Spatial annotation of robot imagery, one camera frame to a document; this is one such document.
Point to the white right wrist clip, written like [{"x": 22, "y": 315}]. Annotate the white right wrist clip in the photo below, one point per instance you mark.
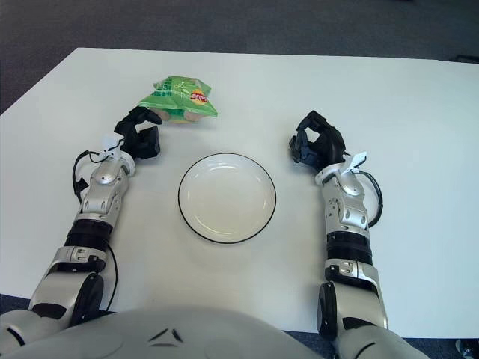
[{"x": 357, "y": 159}]

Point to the chair caster wheel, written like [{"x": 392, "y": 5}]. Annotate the chair caster wheel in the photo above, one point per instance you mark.
[{"x": 466, "y": 348}]

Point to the white plate black rim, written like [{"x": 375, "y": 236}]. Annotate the white plate black rim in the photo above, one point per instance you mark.
[{"x": 224, "y": 202}]

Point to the green snack chip bag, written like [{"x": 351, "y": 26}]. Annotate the green snack chip bag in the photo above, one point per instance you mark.
[{"x": 179, "y": 97}]

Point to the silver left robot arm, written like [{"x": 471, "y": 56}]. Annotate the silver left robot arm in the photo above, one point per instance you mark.
[{"x": 101, "y": 194}]

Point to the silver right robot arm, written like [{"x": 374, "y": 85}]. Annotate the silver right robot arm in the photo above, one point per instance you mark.
[{"x": 348, "y": 209}]

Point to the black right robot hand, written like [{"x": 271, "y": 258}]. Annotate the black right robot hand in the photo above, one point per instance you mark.
[{"x": 329, "y": 147}]

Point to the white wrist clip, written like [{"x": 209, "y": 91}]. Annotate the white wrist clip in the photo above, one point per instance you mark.
[
  {"x": 357, "y": 159},
  {"x": 110, "y": 144}
]

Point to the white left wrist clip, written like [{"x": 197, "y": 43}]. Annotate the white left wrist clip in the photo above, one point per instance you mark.
[{"x": 110, "y": 144}]

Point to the grey robot torso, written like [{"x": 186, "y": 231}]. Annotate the grey robot torso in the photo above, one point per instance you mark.
[{"x": 168, "y": 336}]

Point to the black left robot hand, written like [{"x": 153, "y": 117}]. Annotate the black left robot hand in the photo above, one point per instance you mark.
[{"x": 144, "y": 144}]

